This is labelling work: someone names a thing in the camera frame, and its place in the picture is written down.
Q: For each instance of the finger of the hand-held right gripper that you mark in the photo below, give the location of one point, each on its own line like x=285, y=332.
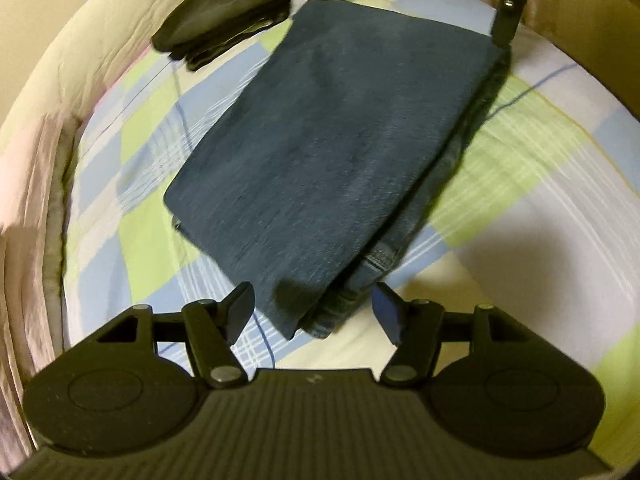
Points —
x=510, y=10

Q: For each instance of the checkered bed sheet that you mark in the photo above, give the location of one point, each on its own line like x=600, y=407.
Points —
x=525, y=185

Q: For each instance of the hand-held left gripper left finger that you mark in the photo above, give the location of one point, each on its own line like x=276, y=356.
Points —
x=240, y=315

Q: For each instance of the blue jeans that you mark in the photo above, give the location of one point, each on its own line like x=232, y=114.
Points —
x=325, y=160

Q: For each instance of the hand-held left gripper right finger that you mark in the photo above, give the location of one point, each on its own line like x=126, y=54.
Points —
x=389, y=315

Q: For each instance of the black garment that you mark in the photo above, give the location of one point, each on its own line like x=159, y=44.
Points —
x=230, y=5

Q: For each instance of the striped white duvet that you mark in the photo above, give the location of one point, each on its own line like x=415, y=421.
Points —
x=50, y=110

